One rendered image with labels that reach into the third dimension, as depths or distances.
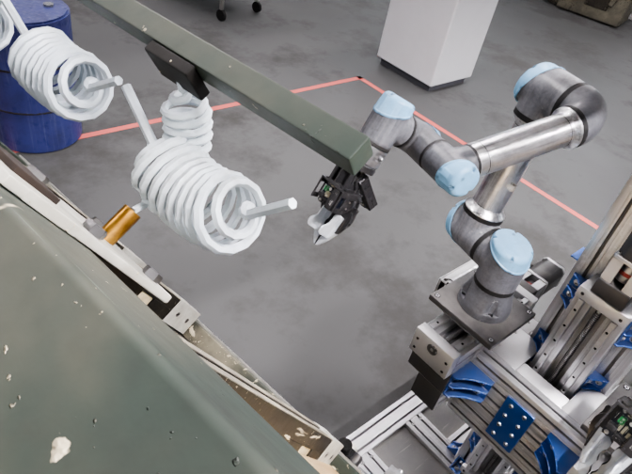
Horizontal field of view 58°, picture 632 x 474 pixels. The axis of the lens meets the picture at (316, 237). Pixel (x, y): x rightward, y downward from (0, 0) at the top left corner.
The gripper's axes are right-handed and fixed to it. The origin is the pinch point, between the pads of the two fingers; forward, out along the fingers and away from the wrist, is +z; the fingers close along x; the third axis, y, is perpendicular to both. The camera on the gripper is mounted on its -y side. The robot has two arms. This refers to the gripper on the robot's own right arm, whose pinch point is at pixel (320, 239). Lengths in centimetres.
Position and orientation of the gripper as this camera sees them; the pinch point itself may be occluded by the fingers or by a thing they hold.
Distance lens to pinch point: 127.9
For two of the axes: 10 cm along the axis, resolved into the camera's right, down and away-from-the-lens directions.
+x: 6.3, 5.7, -5.2
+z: -5.0, 8.2, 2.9
